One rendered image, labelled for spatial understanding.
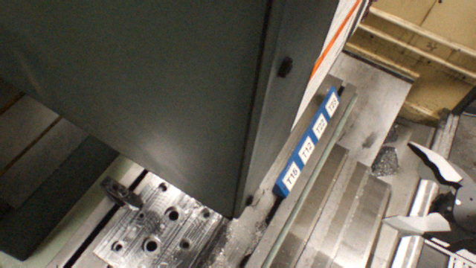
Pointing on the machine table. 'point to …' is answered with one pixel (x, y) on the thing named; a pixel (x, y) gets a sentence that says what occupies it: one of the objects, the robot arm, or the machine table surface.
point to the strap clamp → (115, 190)
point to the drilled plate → (207, 230)
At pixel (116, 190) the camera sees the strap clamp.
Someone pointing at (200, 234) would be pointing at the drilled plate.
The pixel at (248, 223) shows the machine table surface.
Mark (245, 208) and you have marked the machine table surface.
